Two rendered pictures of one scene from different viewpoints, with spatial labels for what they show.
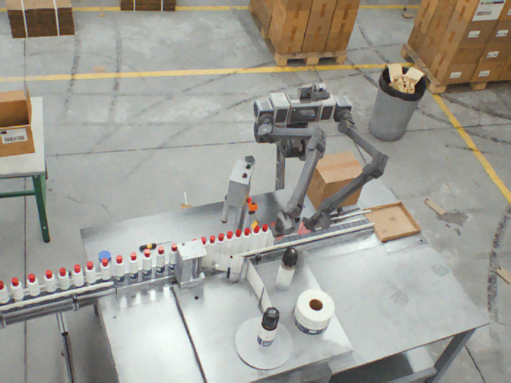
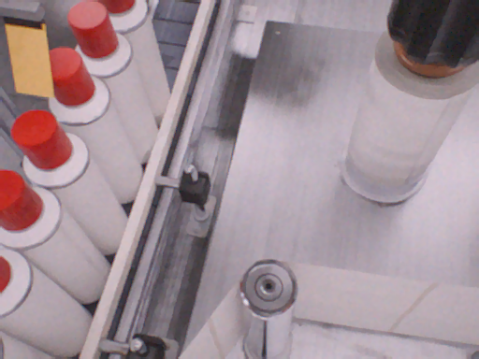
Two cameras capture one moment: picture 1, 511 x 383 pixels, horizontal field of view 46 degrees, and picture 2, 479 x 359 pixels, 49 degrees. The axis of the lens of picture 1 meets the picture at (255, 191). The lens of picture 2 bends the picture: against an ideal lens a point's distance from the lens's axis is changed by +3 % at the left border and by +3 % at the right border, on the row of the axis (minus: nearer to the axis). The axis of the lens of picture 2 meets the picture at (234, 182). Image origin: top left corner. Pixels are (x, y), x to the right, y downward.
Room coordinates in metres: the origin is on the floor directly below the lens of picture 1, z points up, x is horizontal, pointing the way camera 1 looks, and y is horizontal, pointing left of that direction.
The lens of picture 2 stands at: (2.01, 0.06, 1.39)
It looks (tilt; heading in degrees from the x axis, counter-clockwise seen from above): 62 degrees down; 317
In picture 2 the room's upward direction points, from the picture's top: 6 degrees counter-clockwise
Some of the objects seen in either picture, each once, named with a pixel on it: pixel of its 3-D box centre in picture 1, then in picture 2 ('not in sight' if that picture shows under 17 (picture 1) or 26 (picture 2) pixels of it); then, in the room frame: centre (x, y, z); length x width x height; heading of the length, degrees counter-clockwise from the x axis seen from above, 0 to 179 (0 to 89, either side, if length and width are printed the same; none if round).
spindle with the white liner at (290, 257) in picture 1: (287, 267); (418, 81); (2.10, -0.25, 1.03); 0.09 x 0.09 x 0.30
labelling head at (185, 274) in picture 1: (190, 264); not in sight; (2.02, 0.27, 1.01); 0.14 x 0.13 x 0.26; 120
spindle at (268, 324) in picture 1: (268, 327); not in sight; (1.70, -0.19, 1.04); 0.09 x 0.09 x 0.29
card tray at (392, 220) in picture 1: (391, 220); not in sight; (2.80, -0.91, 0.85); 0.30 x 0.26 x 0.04; 120
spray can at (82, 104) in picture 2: (254, 238); (98, 136); (2.31, -0.05, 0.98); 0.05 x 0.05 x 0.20
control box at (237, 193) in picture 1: (240, 184); not in sight; (2.33, 0.09, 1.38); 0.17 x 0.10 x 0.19; 175
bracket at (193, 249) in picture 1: (192, 249); not in sight; (2.01, 0.27, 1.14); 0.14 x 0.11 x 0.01; 120
